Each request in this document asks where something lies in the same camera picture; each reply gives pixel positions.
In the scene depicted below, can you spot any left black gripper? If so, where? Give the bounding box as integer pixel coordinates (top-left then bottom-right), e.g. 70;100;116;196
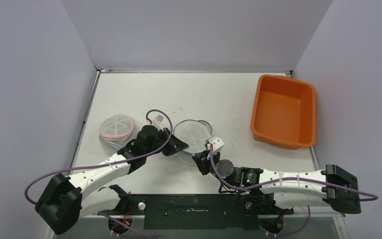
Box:
145;127;189;157

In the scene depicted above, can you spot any blue-trimmed mesh laundry bag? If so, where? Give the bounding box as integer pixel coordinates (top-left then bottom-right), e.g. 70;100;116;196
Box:
173;119;213;167

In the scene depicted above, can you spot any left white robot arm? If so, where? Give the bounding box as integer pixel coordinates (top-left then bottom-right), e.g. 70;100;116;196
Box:
35;125;189;235

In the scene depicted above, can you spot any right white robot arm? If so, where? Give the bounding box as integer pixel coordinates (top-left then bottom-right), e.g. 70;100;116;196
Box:
192;150;362;214

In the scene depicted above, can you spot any pink-trimmed mesh laundry bag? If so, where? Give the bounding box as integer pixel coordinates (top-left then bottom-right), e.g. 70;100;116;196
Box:
98;114;135;155

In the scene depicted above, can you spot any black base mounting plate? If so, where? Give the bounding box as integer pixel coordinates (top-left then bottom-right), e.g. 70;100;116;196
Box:
108;194;294;231

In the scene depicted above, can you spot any orange plastic bin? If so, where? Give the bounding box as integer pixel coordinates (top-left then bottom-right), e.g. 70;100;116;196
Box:
250;74;317;149

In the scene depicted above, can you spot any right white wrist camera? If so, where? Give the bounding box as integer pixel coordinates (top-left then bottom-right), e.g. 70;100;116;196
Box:
205;135;224;155

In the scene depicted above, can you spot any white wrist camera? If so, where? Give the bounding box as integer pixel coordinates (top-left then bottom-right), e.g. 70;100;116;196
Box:
147;115;164;130
205;135;224;155

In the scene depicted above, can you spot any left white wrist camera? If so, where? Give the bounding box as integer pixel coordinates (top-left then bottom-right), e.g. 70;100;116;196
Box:
147;115;164;130

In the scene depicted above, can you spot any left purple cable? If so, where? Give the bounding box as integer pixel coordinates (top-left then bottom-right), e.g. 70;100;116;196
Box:
24;109;174;206

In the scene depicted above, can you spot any purple cable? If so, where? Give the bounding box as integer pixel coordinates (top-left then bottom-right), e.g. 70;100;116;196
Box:
24;109;174;206
208;145;379;202

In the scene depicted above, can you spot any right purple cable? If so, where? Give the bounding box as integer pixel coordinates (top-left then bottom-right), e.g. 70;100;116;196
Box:
208;145;379;202

